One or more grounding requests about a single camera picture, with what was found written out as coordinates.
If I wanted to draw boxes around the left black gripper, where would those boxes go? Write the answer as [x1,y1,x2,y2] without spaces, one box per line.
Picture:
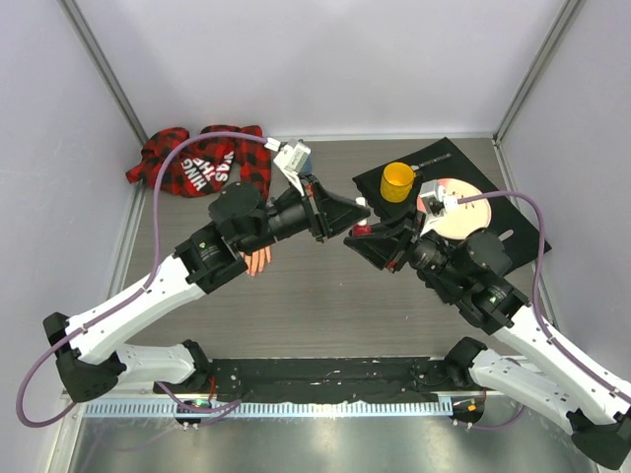
[242,172,371,256]

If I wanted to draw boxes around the mannequin hand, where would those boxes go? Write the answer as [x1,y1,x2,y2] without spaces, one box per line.
[242,246,272,277]

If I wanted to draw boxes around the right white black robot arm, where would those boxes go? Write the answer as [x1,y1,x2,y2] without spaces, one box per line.
[344,215,630,470]

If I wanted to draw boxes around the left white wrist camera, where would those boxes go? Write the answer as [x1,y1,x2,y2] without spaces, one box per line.
[265,137,310,196]

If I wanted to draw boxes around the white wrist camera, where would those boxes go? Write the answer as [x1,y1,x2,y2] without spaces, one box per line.
[265,137,310,196]
[416,179,458,236]

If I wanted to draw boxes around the yellow mug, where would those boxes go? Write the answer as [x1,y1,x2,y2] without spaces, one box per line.
[380,162,416,204]

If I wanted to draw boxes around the white cable duct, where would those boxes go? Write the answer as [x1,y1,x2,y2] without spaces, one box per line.
[83,397,453,419]

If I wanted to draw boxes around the red black plaid shirt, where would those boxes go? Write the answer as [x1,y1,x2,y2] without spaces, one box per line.
[126,127,272,199]

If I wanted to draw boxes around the red nail polish bottle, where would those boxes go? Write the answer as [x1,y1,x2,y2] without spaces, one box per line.
[351,223,372,237]

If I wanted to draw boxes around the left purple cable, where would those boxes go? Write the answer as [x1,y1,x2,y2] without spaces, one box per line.
[17,131,277,428]

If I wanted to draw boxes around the dark handled knife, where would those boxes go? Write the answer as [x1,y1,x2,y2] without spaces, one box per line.
[410,153,452,171]

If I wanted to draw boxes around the silver fork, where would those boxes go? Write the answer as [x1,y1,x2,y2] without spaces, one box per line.
[499,230,514,241]

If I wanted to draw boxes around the pink cream plate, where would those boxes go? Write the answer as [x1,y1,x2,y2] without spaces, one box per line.
[416,177,492,240]

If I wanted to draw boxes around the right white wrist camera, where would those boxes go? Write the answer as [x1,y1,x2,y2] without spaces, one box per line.
[416,179,458,236]

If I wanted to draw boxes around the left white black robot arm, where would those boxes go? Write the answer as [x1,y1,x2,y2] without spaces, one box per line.
[43,175,371,403]

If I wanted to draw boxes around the blue ceramic jug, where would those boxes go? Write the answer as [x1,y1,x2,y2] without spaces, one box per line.
[297,147,313,175]

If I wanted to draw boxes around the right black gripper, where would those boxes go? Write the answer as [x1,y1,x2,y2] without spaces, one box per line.
[345,202,471,288]

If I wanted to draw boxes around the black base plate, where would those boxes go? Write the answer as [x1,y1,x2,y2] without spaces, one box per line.
[169,357,481,404]

